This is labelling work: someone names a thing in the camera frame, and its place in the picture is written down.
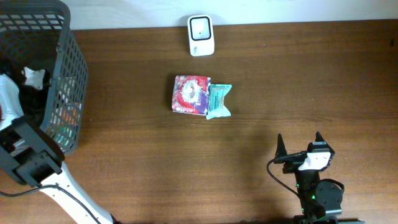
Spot mint green wipes pack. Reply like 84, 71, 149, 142
206, 84, 232, 119

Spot red purple tissue pack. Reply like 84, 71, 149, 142
172, 75, 211, 116

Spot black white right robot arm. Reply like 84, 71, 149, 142
266, 132, 362, 224

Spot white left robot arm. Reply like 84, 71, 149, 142
1, 71, 117, 223

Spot white barcode scanner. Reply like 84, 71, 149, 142
187, 15, 215, 57

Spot grey plastic basket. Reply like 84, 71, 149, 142
1, 1, 89, 155

